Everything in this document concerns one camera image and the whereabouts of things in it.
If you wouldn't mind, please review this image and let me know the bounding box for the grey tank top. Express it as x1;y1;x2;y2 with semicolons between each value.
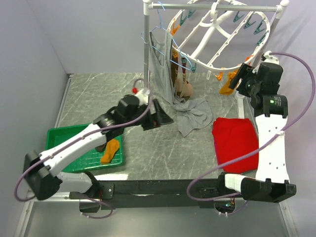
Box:
149;31;213;137

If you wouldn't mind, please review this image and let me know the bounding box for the red folded cloth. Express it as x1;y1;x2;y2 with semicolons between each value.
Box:
212;118;259;164

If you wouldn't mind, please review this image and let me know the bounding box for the green plastic tray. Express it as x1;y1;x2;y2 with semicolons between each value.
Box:
45;123;124;173

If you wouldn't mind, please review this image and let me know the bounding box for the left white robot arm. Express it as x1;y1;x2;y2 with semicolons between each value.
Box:
22;95;173;200

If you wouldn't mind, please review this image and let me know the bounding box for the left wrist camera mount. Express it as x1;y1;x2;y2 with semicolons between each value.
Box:
132;87;151;106

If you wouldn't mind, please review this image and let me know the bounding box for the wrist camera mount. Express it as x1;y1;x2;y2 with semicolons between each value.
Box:
132;87;151;106
261;51;279;65

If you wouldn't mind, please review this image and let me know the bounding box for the white clip sock hanger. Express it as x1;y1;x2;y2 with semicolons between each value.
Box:
168;0;272;73

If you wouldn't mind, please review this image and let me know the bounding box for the mustard yellow sock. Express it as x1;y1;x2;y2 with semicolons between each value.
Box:
100;139;120;164
219;77;234;95

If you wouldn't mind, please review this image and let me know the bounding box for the black base beam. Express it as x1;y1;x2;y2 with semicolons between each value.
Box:
69;179;235;213

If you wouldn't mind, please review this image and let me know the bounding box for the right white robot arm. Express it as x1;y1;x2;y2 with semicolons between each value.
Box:
217;62;296;203

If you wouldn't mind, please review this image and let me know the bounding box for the brown knit sock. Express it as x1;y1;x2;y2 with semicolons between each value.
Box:
95;143;107;153

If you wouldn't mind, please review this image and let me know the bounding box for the white clothes rack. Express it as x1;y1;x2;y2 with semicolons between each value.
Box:
140;0;289;119

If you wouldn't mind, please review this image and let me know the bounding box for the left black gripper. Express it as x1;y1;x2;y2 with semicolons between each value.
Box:
124;99;174;131

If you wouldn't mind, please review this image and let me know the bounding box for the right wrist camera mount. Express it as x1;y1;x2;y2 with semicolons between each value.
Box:
261;51;279;65

